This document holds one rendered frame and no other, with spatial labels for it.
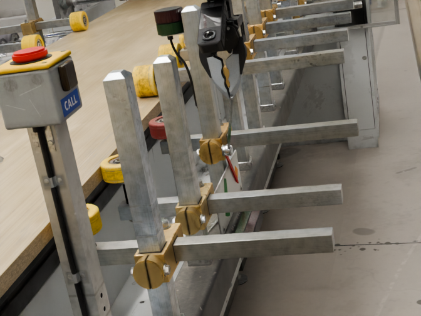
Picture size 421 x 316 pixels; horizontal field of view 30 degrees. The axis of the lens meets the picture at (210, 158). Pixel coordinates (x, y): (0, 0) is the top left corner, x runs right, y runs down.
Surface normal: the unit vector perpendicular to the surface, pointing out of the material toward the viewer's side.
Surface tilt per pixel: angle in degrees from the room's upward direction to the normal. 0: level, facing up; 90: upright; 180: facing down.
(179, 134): 90
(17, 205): 0
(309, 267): 0
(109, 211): 90
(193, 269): 0
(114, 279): 90
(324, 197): 90
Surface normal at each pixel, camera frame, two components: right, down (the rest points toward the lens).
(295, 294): -0.16, -0.93
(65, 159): 0.97, -0.09
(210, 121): -0.19, 0.35
